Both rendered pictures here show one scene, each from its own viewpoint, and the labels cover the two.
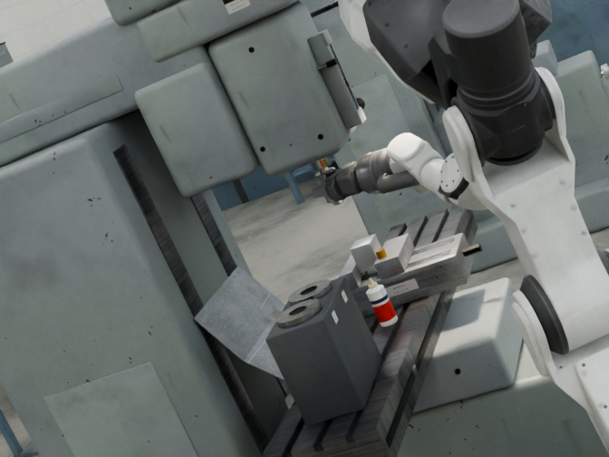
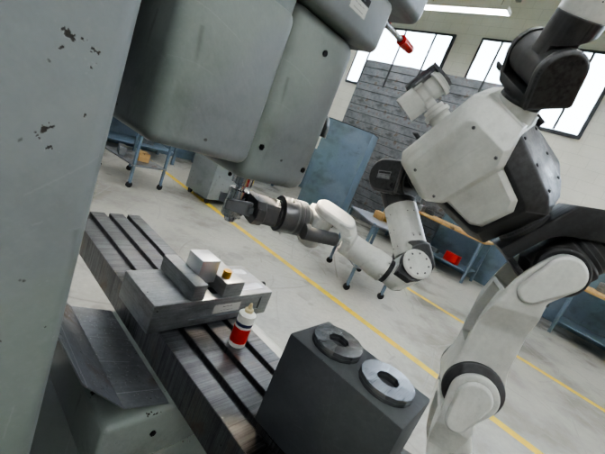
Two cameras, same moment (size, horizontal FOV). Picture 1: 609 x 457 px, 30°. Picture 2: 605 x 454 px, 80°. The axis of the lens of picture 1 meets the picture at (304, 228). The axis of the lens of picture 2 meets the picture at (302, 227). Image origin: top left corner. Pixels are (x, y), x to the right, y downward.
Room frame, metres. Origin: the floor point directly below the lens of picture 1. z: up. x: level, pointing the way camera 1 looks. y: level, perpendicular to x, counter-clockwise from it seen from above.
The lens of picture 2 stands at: (2.08, 0.62, 1.43)
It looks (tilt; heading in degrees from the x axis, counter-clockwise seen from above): 13 degrees down; 286
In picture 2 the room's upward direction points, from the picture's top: 22 degrees clockwise
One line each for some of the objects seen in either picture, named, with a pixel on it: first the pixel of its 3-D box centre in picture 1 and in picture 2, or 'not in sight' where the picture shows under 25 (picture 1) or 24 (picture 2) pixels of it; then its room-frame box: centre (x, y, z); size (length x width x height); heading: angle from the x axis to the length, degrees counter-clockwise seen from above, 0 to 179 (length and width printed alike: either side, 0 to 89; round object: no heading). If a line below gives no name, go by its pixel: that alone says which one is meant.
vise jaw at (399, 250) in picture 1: (394, 256); (217, 274); (2.47, -0.16, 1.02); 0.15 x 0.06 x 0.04; 159
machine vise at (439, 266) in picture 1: (390, 273); (204, 286); (2.48, -0.13, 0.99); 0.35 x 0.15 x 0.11; 69
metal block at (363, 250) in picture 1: (367, 253); (202, 266); (2.49, -0.11, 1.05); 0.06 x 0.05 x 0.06; 159
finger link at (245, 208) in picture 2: (323, 190); (239, 207); (2.43, -0.07, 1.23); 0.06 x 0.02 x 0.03; 48
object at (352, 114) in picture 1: (336, 79); not in sight; (2.41, -0.19, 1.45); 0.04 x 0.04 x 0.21; 68
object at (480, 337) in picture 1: (409, 358); (179, 361); (2.45, -0.09, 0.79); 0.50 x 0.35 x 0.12; 68
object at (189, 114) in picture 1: (210, 119); (188, 61); (2.53, 0.09, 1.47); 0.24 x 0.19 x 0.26; 158
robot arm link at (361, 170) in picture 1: (362, 177); (270, 212); (2.39, -0.16, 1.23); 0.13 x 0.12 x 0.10; 137
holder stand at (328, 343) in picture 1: (324, 345); (338, 406); (2.06, 0.06, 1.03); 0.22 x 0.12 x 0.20; 161
